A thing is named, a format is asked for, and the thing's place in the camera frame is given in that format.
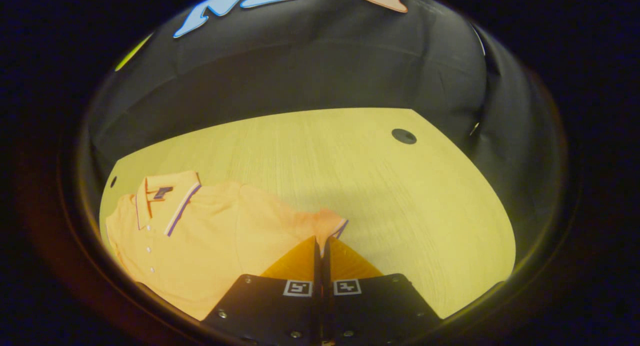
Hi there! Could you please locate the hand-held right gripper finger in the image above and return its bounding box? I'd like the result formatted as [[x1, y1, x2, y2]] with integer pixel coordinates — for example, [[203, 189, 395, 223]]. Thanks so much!
[[201, 236, 322, 346], [322, 237, 444, 346]]

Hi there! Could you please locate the orange T-shirt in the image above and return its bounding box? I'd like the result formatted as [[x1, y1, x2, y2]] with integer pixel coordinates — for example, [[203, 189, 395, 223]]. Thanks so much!
[[105, 170, 349, 321]]

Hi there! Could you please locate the black backdrop cloth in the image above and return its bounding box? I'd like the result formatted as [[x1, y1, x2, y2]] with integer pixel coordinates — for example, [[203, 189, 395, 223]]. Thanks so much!
[[80, 0, 571, 257]]

